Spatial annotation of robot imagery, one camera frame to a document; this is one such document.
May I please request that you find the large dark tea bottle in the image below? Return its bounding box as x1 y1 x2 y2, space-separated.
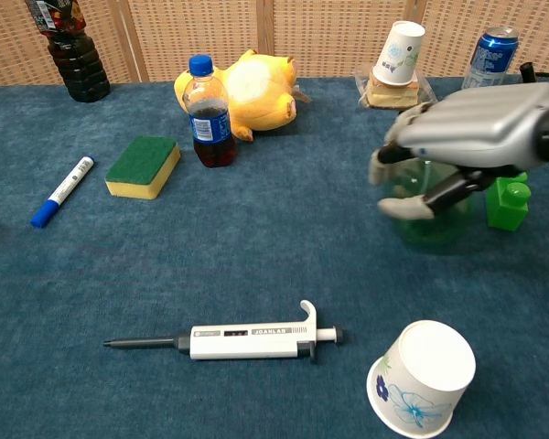
24 0 112 103

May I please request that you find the blue soda can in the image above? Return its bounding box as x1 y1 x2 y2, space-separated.
460 26 521 91

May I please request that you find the green toy block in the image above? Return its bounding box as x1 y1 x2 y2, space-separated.
486 172 532 232

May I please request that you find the small blue-capped cola bottle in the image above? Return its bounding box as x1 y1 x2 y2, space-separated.
181 54 238 168

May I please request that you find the blue carpet table cover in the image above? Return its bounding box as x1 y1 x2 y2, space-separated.
0 75 549 439

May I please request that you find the white pipette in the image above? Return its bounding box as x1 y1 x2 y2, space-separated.
102 299 344 365

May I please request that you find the plastic wrapped bread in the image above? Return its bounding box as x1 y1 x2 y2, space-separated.
354 63 438 111

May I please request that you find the wicker folding screen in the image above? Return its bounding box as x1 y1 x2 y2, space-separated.
0 0 549 86

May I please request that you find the paper cup with blue label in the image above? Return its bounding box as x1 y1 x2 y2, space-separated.
371 20 426 87

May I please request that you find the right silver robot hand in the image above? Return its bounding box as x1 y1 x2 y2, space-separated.
369 81 549 220

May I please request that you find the blue whiteboard marker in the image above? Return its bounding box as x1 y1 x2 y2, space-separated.
30 155 95 229

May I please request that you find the paper cup blue flower print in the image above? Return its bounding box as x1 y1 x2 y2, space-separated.
366 319 477 439

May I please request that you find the green spray bottle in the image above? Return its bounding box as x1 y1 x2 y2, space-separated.
379 157 475 255

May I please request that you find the yellow plush toy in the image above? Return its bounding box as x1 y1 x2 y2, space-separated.
173 48 312 144

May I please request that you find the green yellow sponge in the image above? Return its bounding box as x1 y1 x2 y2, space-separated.
104 135 182 201

